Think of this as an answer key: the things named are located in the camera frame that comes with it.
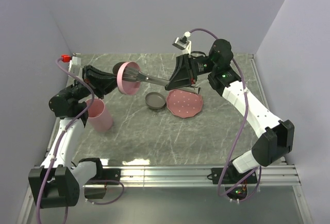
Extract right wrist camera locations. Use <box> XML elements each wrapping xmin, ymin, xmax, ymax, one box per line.
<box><xmin>172</xmin><ymin>31</ymin><xmax>191</xmax><ymax>55</ymax></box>

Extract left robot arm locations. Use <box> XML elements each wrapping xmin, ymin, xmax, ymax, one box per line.
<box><xmin>28</xmin><ymin>65</ymin><xmax>117</xmax><ymax>210</ymax></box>

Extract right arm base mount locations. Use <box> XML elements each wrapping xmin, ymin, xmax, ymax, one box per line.
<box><xmin>207</xmin><ymin>166</ymin><xmax>261</xmax><ymax>201</ymax></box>

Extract metal tongs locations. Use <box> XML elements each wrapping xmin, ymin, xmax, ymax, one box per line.
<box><xmin>122</xmin><ymin>67</ymin><xmax>169</xmax><ymax>87</ymax></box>

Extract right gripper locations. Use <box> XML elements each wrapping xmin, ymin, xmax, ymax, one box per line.
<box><xmin>165</xmin><ymin>54</ymin><xmax>218</xmax><ymax>91</ymax></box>

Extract grey round lid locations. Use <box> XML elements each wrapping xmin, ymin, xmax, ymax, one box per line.
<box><xmin>145</xmin><ymin>92</ymin><xmax>166</xmax><ymax>110</ymax></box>

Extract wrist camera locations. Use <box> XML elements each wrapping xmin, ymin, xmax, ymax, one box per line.
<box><xmin>61</xmin><ymin>55</ymin><xmax>81</xmax><ymax>76</ymax></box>
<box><xmin>172</xmin><ymin>31</ymin><xmax>191</xmax><ymax>55</ymax></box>

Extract pink round lid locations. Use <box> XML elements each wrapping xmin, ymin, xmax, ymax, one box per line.
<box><xmin>117</xmin><ymin>62</ymin><xmax>140</xmax><ymax>95</ymax></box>

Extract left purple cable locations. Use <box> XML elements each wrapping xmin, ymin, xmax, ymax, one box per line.
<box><xmin>35</xmin><ymin>56</ymin><xmax>126</xmax><ymax>224</ymax></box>

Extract pink polka dot plate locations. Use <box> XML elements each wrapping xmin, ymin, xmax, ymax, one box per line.
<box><xmin>166</xmin><ymin>90</ymin><xmax>203</xmax><ymax>118</ymax></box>

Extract grey cylindrical container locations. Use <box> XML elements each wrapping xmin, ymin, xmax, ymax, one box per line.
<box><xmin>112</xmin><ymin>62</ymin><xmax>124</xmax><ymax>75</ymax></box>

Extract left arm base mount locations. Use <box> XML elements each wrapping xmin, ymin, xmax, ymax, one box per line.
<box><xmin>83</xmin><ymin>168</ymin><xmax>123</xmax><ymax>202</ymax></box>

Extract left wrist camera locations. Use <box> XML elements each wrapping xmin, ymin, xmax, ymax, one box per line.
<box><xmin>61</xmin><ymin>55</ymin><xmax>81</xmax><ymax>76</ymax></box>

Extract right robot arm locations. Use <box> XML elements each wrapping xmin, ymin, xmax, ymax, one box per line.
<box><xmin>165</xmin><ymin>36</ymin><xmax>294</xmax><ymax>183</ymax></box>

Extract pink cylindrical container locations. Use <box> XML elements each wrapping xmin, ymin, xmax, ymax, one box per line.
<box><xmin>86</xmin><ymin>98</ymin><xmax>113</xmax><ymax>132</ymax></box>

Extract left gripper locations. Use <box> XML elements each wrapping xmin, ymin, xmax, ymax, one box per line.
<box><xmin>63</xmin><ymin>65</ymin><xmax>126</xmax><ymax>102</ymax></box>

